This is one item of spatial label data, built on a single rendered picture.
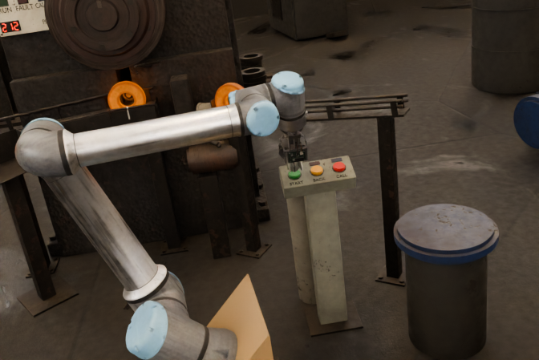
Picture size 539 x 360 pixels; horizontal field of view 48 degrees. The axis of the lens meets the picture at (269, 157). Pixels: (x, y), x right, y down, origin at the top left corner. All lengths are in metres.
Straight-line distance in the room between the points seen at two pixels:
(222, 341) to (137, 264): 0.33
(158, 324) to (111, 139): 0.52
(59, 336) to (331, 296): 1.07
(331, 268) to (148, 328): 0.73
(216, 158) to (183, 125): 1.00
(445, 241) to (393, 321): 0.49
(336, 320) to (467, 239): 0.62
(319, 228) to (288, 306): 0.45
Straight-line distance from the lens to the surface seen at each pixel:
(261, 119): 1.57
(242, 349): 1.79
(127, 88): 2.66
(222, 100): 2.51
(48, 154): 1.56
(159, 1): 2.55
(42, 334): 2.63
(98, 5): 2.49
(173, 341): 1.74
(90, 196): 1.74
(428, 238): 1.95
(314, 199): 2.02
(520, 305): 2.42
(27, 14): 2.78
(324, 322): 2.29
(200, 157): 2.55
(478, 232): 1.98
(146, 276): 1.85
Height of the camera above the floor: 1.44
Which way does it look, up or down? 23 degrees down
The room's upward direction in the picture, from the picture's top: 8 degrees counter-clockwise
